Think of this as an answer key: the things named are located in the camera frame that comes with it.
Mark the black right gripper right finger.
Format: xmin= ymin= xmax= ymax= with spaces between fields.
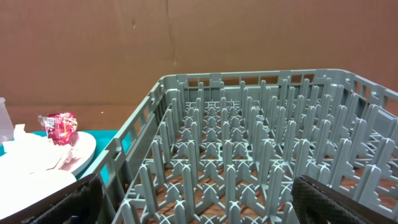
xmin=291 ymin=175 xmax=397 ymax=224

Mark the white empty bowl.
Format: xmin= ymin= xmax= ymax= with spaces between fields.
xmin=1 ymin=170 xmax=76 ymax=219

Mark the teal plastic tray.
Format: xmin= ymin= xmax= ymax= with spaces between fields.
xmin=0 ymin=129 xmax=133 ymax=185

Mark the red snack wrapper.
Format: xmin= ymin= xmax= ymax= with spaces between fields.
xmin=38 ymin=112 xmax=78 ymax=146

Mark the large white plate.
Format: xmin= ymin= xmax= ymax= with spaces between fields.
xmin=60 ymin=131 xmax=96 ymax=176

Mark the white napkin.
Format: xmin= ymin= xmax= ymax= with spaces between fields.
xmin=1 ymin=124 xmax=78 ymax=174

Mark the grey dishwasher rack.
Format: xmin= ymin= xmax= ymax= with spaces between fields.
xmin=87 ymin=69 xmax=397 ymax=223

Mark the clear plastic bin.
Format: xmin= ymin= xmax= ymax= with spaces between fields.
xmin=0 ymin=97 xmax=14 ymax=144

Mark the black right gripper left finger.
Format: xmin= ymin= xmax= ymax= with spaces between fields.
xmin=1 ymin=174 xmax=104 ymax=224

